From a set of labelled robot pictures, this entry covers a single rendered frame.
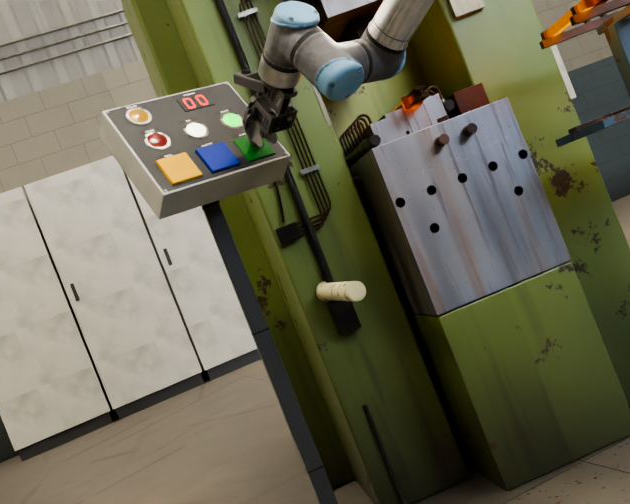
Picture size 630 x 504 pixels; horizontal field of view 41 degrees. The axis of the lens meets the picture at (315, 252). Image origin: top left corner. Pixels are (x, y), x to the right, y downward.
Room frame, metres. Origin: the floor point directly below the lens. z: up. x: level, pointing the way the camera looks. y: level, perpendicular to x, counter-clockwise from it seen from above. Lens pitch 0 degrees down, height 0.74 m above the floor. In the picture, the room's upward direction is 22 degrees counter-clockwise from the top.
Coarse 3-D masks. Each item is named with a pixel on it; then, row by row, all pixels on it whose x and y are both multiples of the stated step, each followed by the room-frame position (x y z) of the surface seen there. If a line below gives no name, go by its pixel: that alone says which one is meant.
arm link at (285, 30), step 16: (272, 16) 1.66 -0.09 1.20; (288, 16) 1.62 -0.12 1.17; (304, 16) 1.63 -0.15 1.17; (272, 32) 1.66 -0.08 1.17; (288, 32) 1.63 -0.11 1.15; (304, 32) 1.62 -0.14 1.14; (272, 48) 1.67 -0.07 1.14; (288, 48) 1.64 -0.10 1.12; (272, 64) 1.70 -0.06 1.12; (288, 64) 1.69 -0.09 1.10
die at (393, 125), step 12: (432, 96) 2.15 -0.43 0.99; (420, 108) 2.15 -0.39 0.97; (432, 108) 2.15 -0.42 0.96; (384, 120) 2.13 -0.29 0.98; (396, 120) 2.14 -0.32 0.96; (408, 120) 2.14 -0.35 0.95; (420, 120) 2.15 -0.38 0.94; (432, 120) 2.15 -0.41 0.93; (372, 132) 2.13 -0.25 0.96; (384, 132) 2.13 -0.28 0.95; (396, 132) 2.14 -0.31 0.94
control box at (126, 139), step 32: (192, 96) 1.98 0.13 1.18; (224, 96) 2.02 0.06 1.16; (128, 128) 1.86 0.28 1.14; (160, 128) 1.89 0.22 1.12; (224, 128) 1.94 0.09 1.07; (128, 160) 1.84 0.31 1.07; (192, 160) 1.85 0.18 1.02; (256, 160) 1.90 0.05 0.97; (288, 160) 1.95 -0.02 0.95; (160, 192) 1.77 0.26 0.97; (192, 192) 1.81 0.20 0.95; (224, 192) 1.89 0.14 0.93
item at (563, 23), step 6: (582, 0) 1.90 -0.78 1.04; (588, 0) 1.86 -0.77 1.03; (594, 0) 1.86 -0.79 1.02; (600, 0) 1.82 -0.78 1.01; (606, 0) 1.83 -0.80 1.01; (582, 6) 1.91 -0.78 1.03; (588, 6) 1.86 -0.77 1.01; (594, 6) 1.86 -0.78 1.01; (570, 12) 1.98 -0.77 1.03; (564, 18) 2.02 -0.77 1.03; (558, 24) 2.07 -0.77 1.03; (564, 24) 2.04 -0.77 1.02; (570, 24) 2.06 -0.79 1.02; (546, 30) 2.15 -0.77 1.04; (552, 30) 2.12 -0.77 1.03; (558, 30) 2.08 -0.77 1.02
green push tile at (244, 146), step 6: (240, 138) 1.93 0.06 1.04; (246, 138) 1.94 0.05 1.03; (240, 144) 1.92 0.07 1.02; (246, 144) 1.92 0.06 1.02; (264, 144) 1.94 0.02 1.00; (240, 150) 1.91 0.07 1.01; (246, 150) 1.91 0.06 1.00; (252, 150) 1.91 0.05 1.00; (258, 150) 1.92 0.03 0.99; (264, 150) 1.93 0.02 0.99; (270, 150) 1.93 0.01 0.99; (246, 156) 1.90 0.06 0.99; (252, 156) 1.90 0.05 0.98; (258, 156) 1.91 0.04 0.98; (264, 156) 1.91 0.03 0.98
